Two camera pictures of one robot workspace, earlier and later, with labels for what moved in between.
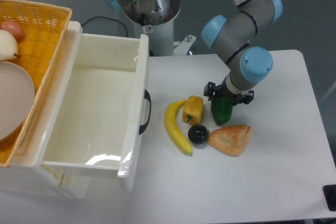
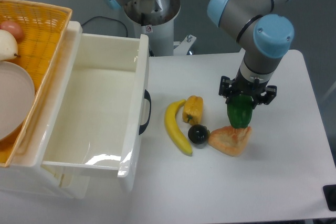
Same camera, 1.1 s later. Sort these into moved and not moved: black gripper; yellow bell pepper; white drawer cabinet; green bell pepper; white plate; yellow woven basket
Moved: green bell pepper; black gripper
Not moved: white drawer cabinet; yellow bell pepper; white plate; yellow woven basket
